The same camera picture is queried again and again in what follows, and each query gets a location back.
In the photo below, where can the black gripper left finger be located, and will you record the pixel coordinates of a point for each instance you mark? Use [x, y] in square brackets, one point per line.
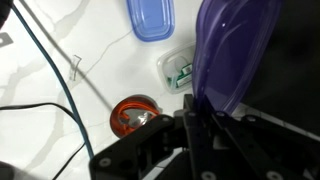
[150, 150]

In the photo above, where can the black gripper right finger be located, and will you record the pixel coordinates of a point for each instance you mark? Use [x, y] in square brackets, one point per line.
[260, 146]

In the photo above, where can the purple translucent plastic lid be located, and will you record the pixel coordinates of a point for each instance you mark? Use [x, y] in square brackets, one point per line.
[233, 50]

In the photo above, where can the blue plastic container lid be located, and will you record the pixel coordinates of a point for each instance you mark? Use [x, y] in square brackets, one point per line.
[151, 18]

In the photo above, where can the red round dish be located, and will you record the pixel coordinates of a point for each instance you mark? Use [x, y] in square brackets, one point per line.
[123, 120]

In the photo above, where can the small green cardboard box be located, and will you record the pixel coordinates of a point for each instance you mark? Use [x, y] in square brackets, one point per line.
[182, 76]

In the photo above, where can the white round cap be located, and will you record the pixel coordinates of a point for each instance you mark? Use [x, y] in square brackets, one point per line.
[176, 66]

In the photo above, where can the clear plastic food container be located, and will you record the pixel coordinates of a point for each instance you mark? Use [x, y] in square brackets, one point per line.
[166, 63]

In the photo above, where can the small clear plastic clip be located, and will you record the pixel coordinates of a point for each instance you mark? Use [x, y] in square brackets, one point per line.
[74, 66]

